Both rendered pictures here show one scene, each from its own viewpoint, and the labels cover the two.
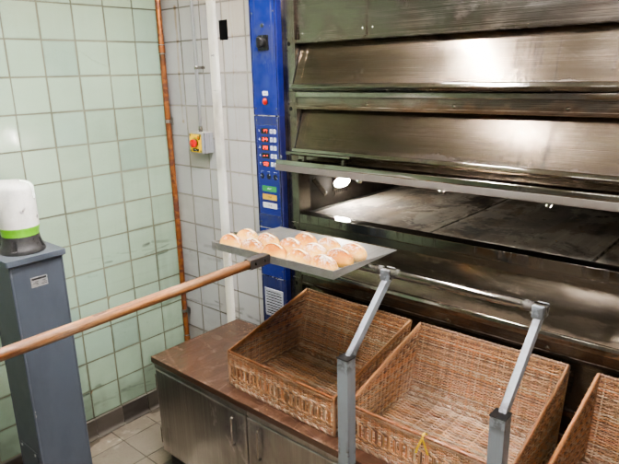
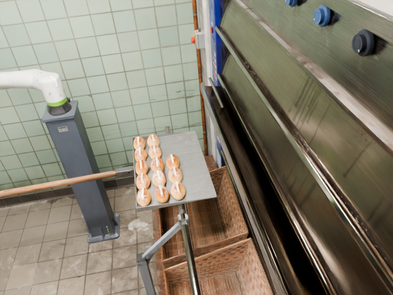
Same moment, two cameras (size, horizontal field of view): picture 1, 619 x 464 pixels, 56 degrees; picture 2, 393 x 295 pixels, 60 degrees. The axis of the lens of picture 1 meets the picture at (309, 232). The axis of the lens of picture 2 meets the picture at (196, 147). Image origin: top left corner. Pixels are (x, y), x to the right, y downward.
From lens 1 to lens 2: 1.54 m
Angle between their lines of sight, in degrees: 43
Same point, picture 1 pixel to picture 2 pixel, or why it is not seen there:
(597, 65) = (337, 160)
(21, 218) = (50, 97)
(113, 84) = not seen: outside the picture
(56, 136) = (116, 26)
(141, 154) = (175, 36)
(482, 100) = not seen: hidden behind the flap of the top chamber
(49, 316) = (71, 145)
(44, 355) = (72, 162)
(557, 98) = not seen: hidden behind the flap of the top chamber
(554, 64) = (315, 129)
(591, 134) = (332, 216)
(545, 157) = (301, 205)
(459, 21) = (280, 30)
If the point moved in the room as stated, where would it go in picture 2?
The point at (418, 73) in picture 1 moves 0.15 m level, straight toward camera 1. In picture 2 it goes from (257, 64) to (227, 78)
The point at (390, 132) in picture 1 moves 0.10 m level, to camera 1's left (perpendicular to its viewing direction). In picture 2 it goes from (251, 98) to (231, 92)
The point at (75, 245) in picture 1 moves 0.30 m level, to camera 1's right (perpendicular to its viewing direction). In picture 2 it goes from (131, 89) to (157, 98)
